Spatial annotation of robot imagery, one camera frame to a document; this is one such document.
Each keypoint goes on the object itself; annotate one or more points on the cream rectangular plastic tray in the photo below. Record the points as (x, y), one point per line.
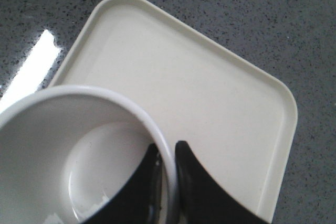
(238, 120)

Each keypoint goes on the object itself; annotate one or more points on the white smiley mug black handle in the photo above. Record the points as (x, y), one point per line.
(67, 151)

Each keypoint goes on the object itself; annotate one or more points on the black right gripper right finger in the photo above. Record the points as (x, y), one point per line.
(202, 198)

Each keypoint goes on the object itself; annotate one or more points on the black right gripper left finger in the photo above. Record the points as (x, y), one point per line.
(139, 200)

